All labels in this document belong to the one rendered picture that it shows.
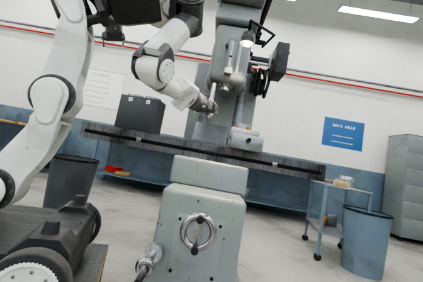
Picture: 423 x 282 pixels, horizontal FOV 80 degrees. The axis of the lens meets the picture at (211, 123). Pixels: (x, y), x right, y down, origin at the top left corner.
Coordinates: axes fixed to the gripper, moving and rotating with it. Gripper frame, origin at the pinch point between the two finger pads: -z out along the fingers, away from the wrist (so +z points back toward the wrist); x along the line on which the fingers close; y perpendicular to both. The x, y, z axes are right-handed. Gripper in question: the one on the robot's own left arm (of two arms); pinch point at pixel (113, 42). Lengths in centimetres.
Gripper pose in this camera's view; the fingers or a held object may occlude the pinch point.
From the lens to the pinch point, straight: 164.5
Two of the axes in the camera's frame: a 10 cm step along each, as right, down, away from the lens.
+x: 8.8, -1.3, 4.5
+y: -3.4, -8.4, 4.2
